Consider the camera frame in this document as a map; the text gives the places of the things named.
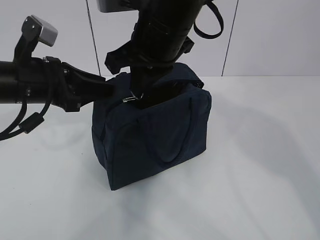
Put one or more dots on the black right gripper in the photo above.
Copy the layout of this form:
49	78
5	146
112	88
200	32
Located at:
159	38

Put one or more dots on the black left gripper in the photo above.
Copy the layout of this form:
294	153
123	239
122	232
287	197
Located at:
60	83

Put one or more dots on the navy blue fabric bag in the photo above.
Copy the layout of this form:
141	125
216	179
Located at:
137	139

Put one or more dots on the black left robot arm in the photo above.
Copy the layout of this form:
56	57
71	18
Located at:
8	82

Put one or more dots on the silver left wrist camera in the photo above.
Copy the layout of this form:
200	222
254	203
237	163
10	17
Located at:
36	29

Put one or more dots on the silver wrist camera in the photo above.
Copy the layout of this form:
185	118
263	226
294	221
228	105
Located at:
36	29
116	6

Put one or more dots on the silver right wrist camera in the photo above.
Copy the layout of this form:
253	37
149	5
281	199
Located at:
116	6

